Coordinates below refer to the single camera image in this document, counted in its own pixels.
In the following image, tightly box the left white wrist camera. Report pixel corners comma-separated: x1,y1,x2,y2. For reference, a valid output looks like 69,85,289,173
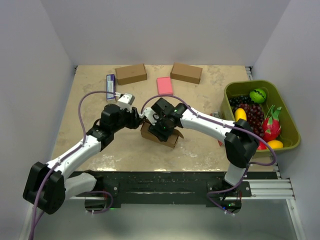
115,92,135,112

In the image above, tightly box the red silver snack packet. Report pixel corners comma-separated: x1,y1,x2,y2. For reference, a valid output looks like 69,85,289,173
210,111,223,147

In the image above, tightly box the orange yellow mango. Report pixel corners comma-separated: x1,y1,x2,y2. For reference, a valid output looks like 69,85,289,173
267,140,284,149

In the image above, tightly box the red toy apple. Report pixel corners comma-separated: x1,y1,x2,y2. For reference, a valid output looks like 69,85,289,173
257,141,267,151

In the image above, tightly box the olive green plastic bin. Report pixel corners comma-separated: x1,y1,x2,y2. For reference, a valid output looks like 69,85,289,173
220,80,301,155

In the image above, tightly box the black grape bunch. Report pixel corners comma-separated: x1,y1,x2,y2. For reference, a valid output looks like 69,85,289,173
228,95,253,107

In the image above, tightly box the green toy melon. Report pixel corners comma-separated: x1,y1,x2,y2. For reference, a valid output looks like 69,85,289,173
249,88,267,104

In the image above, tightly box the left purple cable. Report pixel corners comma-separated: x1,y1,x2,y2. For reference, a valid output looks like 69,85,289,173
28,90,121,240

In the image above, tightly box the right folded cardboard box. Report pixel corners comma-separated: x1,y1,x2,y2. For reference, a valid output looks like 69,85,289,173
170,62,203,85

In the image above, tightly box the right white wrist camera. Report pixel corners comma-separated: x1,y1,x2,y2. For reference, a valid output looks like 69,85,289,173
142,107,160,126

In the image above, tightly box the dark red grape bunch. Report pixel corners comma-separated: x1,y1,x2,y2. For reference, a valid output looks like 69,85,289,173
232,104,265,138

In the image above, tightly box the aluminium rail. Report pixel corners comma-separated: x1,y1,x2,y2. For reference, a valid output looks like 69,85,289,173
69,177,298,201

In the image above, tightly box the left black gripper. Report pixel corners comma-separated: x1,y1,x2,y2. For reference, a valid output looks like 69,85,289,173
111,105,143,133

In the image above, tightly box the black base frame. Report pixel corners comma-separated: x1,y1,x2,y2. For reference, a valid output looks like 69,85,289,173
72,170,253,213

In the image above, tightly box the yellow toy lemon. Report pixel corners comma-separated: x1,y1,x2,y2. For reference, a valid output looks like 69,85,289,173
234,108,247,122

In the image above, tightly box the left folded cardboard box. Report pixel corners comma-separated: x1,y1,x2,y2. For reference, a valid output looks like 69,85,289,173
115,63,148,86

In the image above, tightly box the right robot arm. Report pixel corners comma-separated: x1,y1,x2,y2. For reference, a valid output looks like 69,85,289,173
141,97,259,197

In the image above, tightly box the pink dragon fruit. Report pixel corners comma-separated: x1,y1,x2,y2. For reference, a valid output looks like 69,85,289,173
262,105,282,142

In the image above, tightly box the pink sticky note pad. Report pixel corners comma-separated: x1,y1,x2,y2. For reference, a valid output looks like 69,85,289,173
156,77,174,95

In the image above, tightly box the folded cardboard box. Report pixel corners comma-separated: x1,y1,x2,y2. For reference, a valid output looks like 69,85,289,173
170,62,203,85
115,63,148,86

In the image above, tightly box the purple toothpaste box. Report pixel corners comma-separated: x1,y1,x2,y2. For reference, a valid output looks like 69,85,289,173
106,74,116,104

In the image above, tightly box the brown cardboard box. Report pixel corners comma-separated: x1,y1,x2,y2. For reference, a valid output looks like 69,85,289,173
140,121,184,149

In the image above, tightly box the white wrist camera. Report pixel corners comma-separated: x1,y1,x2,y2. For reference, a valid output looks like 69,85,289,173
115,92,135,112
142,107,160,126

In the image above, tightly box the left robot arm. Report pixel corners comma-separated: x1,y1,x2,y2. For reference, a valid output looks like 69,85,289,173
22,104,145,215

